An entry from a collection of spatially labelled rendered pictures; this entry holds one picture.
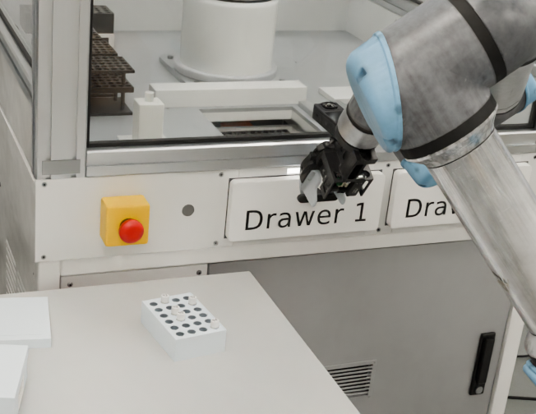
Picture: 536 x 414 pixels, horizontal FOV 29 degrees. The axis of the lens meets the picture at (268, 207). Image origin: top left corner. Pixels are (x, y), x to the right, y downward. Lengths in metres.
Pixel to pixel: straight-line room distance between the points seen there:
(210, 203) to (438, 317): 0.59
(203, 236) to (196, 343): 0.29
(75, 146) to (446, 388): 0.98
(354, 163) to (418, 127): 0.51
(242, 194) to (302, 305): 0.29
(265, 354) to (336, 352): 0.47
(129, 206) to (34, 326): 0.24
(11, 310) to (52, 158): 0.24
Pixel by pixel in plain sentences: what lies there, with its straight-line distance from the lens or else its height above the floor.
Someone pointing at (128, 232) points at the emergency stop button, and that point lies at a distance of 1.64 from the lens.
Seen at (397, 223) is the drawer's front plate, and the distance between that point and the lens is 1.90.
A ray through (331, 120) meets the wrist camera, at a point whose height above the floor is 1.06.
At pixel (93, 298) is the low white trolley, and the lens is 1.69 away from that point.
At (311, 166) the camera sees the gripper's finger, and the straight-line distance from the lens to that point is 1.69.
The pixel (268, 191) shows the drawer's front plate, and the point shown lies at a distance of 1.76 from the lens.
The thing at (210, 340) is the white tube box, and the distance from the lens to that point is 1.54.
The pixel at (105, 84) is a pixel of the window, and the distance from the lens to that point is 1.64.
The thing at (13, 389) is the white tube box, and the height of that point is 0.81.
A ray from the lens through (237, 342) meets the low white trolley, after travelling 1.59.
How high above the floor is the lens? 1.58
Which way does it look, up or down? 23 degrees down
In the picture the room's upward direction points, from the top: 6 degrees clockwise
